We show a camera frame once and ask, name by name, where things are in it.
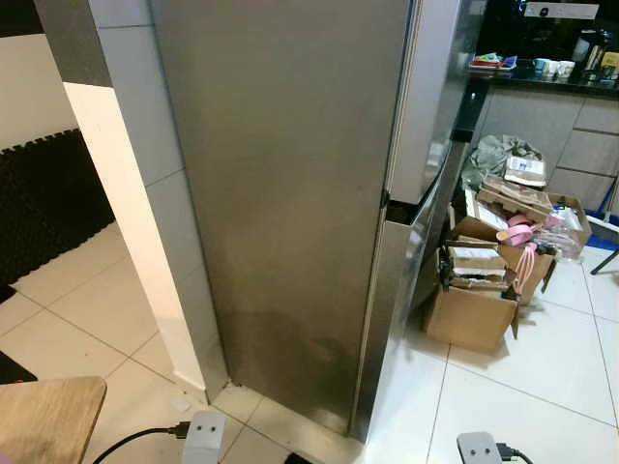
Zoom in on cardboard box with clear plastic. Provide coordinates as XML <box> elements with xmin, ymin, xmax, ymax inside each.
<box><xmin>546</xmin><ymin>193</ymin><xmax>593</xmax><ymax>257</ymax></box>

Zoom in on open cardboard box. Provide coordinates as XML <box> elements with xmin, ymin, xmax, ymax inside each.
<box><xmin>450</xmin><ymin>188</ymin><xmax>557</xmax><ymax>305</ymax></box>

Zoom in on small cardboard box white label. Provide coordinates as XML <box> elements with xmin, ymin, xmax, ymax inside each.
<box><xmin>505</xmin><ymin>155</ymin><xmax>549</xmax><ymax>189</ymax></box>

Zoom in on flattened cardboard sheet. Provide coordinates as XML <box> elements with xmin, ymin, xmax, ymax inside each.
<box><xmin>479</xmin><ymin>177</ymin><xmax>552</xmax><ymax>223</ymax></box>

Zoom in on grey kitchen counter cabinet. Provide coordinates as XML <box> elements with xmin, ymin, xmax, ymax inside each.
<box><xmin>451</xmin><ymin>63</ymin><xmax>619</xmax><ymax>216</ymax></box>

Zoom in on stacked labelled cardboard parcels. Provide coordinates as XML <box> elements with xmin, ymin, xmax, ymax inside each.
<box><xmin>440</xmin><ymin>242</ymin><xmax>509</xmax><ymax>291</ymax></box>

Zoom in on crumpled grey green bag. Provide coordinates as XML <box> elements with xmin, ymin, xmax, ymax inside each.
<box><xmin>462</xmin><ymin>133</ymin><xmax>547</xmax><ymax>194</ymax></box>

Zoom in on large plain cardboard box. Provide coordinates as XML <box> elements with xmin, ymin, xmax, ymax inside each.
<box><xmin>424</xmin><ymin>285</ymin><xmax>518</xmax><ymax>354</ymax></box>

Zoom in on dark steel kettle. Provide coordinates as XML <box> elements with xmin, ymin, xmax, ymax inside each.
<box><xmin>571</xmin><ymin>29</ymin><xmax>610</xmax><ymax>83</ymax></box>

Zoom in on colourful tray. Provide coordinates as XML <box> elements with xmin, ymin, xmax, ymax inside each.
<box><xmin>471</xmin><ymin>51</ymin><xmax>516</xmax><ymax>72</ymax></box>

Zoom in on silver two-door refrigerator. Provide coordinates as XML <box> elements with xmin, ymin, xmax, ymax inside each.
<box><xmin>148</xmin><ymin>0</ymin><xmax>487</xmax><ymax>444</ymax></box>

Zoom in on black foam puzzle mat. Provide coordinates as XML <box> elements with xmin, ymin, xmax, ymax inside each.
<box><xmin>0</xmin><ymin>129</ymin><xmax>117</xmax><ymax>287</ymax></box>

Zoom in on pink strap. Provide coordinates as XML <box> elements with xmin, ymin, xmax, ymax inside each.
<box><xmin>513</xmin><ymin>242</ymin><xmax>538</xmax><ymax>296</ymax></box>

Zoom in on white rectangular wall fixture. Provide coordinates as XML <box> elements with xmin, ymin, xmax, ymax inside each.
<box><xmin>522</xmin><ymin>2</ymin><xmax>601</xmax><ymax>20</ymax></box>

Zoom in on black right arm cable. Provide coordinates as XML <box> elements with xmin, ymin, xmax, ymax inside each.
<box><xmin>495</xmin><ymin>442</ymin><xmax>534</xmax><ymax>464</ymax></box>

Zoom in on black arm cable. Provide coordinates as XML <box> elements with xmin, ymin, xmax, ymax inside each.
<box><xmin>495</xmin><ymin>442</ymin><xmax>534</xmax><ymax>464</ymax></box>
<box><xmin>92</xmin><ymin>421</ymin><xmax>191</xmax><ymax>464</ymax></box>

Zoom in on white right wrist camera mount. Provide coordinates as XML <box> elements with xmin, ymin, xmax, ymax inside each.
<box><xmin>457</xmin><ymin>432</ymin><xmax>500</xmax><ymax>464</ymax></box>

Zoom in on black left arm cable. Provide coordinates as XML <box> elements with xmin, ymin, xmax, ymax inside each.
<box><xmin>92</xmin><ymin>421</ymin><xmax>191</xmax><ymax>464</ymax></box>

